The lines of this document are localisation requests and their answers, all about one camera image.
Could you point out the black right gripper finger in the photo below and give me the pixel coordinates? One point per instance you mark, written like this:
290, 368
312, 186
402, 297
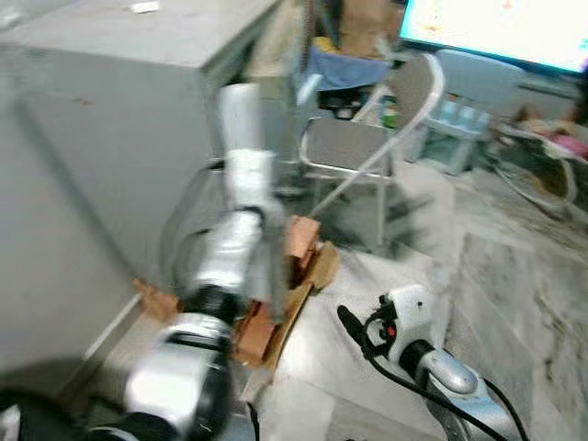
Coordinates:
354, 326

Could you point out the white fridge cabinet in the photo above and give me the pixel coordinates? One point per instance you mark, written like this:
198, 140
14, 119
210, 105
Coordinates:
138, 32

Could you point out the brown cardboard piece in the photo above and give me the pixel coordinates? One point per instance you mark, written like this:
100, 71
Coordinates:
317, 266

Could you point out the grey metal folding chair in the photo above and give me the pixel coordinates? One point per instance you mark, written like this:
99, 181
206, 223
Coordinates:
335, 147

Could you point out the blue cloth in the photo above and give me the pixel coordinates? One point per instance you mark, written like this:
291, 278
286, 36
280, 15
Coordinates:
344, 69

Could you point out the brown cardboard box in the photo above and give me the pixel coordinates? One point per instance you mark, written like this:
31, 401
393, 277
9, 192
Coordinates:
367, 23

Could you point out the bright television screen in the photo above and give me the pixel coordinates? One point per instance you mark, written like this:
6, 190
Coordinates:
496, 28

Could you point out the small white object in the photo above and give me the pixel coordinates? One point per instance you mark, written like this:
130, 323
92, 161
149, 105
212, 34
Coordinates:
144, 6

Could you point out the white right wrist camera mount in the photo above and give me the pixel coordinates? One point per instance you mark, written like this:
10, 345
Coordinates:
409, 312

